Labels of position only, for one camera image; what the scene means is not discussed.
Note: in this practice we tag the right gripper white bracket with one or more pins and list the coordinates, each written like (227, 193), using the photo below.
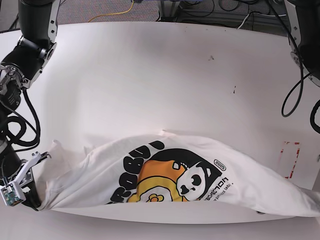
(25, 180)

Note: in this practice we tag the white t-shirt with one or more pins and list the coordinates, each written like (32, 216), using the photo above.
(167, 168)

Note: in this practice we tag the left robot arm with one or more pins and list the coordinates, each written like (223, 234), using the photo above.
(303, 32)

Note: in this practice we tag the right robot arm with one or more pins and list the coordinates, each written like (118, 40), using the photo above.
(20, 129)

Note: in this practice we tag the red tape rectangle marking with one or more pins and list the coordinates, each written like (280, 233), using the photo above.
(288, 158)

